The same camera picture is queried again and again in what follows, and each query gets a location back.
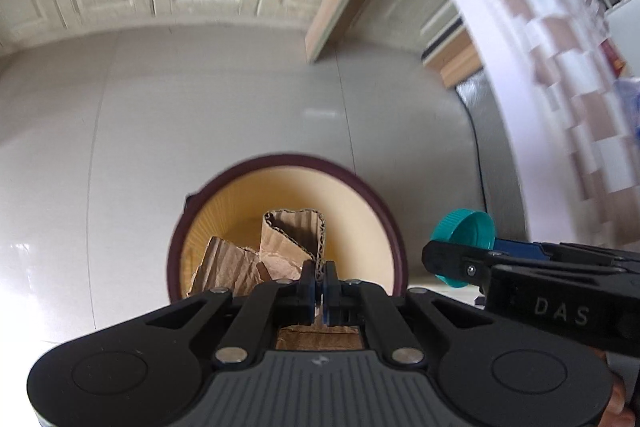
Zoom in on silver foil mat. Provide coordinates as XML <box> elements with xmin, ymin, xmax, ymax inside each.
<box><xmin>455</xmin><ymin>69</ymin><xmax>532</xmax><ymax>238</ymax></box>

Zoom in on person's right hand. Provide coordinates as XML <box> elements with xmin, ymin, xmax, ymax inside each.
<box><xmin>606</xmin><ymin>374</ymin><xmax>640</xmax><ymax>427</ymax></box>

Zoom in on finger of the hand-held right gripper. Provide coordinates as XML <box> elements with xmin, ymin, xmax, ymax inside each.
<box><xmin>422</xmin><ymin>240</ymin><xmax>496</xmax><ymax>294</ymax></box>
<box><xmin>493</xmin><ymin>238</ymin><xmax>640</xmax><ymax>266</ymax></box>

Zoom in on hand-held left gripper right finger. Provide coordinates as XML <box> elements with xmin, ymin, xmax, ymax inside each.
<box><xmin>322</xmin><ymin>261</ymin><xmax>506</xmax><ymax>365</ymax></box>

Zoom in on crumpled cardboard piece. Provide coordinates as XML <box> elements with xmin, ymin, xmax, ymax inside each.
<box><xmin>187</xmin><ymin>236</ymin><xmax>281</xmax><ymax>299</ymax></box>

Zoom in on white cabinet door with handle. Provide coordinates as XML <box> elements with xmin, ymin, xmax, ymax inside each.
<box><xmin>350</xmin><ymin>0</ymin><xmax>462</xmax><ymax>54</ymax></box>

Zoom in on beige bin with maroon rim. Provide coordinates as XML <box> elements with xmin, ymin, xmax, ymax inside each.
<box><xmin>167</xmin><ymin>153</ymin><xmax>410</xmax><ymax>303</ymax></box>

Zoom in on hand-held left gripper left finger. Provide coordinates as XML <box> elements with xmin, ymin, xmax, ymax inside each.
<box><xmin>127</xmin><ymin>261</ymin><xmax>321</xmax><ymax>365</ymax></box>

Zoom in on corrugated cardboard piece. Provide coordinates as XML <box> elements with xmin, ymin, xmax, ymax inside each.
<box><xmin>260</xmin><ymin>208</ymin><xmax>363</xmax><ymax>351</ymax></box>

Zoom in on teal bottle cap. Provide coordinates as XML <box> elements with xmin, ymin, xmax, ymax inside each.
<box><xmin>430</xmin><ymin>209</ymin><xmax>497</xmax><ymax>289</ymax></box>

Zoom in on black floor cable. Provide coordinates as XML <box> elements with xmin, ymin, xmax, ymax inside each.
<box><xmin>464</xmin><ymin>104</ymin><xmax>490</xmax><ymax>215</ymax></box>

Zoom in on wooden base board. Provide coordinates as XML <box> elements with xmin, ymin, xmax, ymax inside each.
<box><xmin>422</xmin><ymin>19</ymin><xmax>484</xmax><ymax>88</ymax></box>

